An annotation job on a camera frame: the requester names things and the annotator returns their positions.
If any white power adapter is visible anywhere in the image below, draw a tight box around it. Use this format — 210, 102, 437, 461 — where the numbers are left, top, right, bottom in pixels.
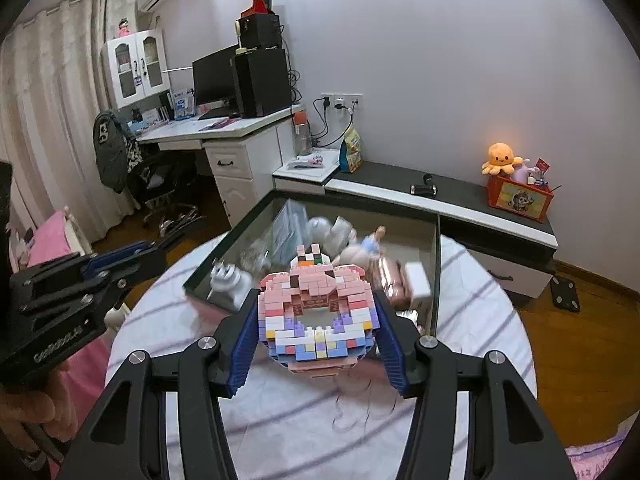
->
402, 261, 432, 299

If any rose gold cylinder device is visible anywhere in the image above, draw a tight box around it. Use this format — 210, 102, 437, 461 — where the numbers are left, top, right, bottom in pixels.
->
371, 256, 410, 311

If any white plastic fan housing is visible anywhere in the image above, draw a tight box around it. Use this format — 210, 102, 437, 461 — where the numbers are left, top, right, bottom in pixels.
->
207, 260, 253, 313

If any pig-tailed doll figurine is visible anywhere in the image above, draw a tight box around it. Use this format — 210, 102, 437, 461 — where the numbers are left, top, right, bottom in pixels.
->
332, 226, 386, 271

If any astronaut figure silver helmet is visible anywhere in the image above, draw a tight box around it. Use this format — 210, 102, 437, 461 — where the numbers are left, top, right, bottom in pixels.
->
307, 216, 357, 257

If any clear plastic storage box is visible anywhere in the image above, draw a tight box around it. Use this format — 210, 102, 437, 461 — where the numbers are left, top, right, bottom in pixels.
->
270, 200, 310, 266

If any person's left hand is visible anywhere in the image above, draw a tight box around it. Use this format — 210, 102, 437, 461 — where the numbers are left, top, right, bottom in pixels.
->
0, 361, 78, 453

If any clear bag with parts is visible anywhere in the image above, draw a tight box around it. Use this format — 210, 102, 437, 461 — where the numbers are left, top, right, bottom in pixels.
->
240, 238, 272, 278

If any large pink black-rimmed box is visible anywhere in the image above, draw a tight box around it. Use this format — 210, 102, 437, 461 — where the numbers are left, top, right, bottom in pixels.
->
184, 192, 440, 334

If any low black white cabinet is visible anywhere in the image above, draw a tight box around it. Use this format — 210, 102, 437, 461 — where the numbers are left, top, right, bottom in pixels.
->
324, 162, 559, 299

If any office chair with jacket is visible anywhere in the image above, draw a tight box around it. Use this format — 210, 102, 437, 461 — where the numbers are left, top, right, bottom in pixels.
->
92, 110, 198, 237

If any white nightstand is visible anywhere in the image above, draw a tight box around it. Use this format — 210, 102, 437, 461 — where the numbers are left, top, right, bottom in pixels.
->
272, 148, 340, 195

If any black floor scale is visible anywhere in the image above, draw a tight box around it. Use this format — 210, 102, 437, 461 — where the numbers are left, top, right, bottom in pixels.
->
549, 274, 580, 312

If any blue yellow snack bag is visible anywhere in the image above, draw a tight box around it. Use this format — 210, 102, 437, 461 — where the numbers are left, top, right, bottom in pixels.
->
340, 127, 362, 174

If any white desk with drawers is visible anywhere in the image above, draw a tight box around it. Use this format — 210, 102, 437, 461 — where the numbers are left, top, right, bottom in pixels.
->
138, 105, 304, 226

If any red orange picture box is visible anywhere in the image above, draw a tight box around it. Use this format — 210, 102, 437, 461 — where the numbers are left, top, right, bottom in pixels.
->
486, 176, 554, 223

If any orange octopus plush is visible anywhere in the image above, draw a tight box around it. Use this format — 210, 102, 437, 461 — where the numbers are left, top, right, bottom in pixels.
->
482, 142, 524, 177

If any bottle with orange cap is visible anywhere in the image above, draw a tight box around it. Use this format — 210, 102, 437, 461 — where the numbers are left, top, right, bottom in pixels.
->
293, 110, 312, 156

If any white glass-door cabinet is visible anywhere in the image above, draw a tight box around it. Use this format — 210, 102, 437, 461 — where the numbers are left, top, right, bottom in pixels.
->
101, 29, 170, 108

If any black computer monitor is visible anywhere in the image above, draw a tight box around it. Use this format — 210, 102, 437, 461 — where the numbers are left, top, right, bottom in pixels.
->
192, 46, 240, 120

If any black speaker on tower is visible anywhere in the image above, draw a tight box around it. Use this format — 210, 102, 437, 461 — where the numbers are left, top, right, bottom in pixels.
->
238, 14, 282, 49

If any red triangular box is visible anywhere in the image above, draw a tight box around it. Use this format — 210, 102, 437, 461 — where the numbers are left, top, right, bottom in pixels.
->
241, 0, 273, 18

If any white wall power strip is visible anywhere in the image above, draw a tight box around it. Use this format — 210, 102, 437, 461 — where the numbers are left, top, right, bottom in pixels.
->
320, 92, 364, 110

